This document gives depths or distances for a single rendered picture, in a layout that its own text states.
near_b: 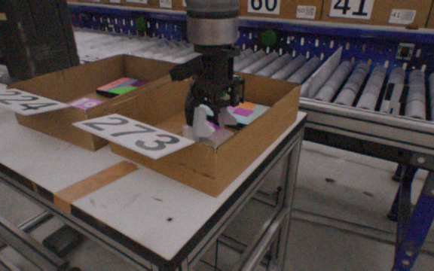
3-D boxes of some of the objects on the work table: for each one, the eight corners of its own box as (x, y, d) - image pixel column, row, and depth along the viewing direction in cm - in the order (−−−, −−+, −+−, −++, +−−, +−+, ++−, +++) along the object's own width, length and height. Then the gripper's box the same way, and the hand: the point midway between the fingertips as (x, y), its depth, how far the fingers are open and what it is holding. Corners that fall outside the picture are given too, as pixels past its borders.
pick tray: (108, 151, 68) (100, 109, 63) (209, 97, 96) (209, 65, 91) (216, 199, 54) (216, 150, 49) (297, 120, 82) (303, 83, 77)
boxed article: (99, 129, 76) (96, 112, 74) (70, 120, 80) (66, 104, 78) (115, 120, 80) (112, 104, 78) (87, 113, 84) (84, 97, 82)
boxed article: (215, 160, 64) (215, 141, 61) (183, 144, 70) (182, 126, 68) (233, 150, 67) (233, 132, 65) (201, 135, 73) (200, 117, 71)
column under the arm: (32, 94, 98) (-5, -26, 82) (-10, 79, 110) (-51, -28, 94) (100, 73, 117) (81, -26, 101) (59, 62, 129) (35, -28, 114)
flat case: (148, 105, 86) (147, 99, 85) (96, 93, 93) (95, 89, 92) (174, 89, 97) (174, 84, 96) (126, 80, 104) (125, 76, 103)
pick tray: (16, 123, 80) (2, 86, 75) (126, 81, 109) (121, 53, 104) (93, 153, 67) (84, 111, 62) (193, 96, 96) (191, 65, 92)
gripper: (206, 53, 49) (208, 165, 59) (256, 41, 57) (250, 141, 67) (172, 45, 54) (179, 148, 65) (222, 35, 62) (221, 128, 73)
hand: (206, 135), depth 67 cm, fingers open, 6 cm apart
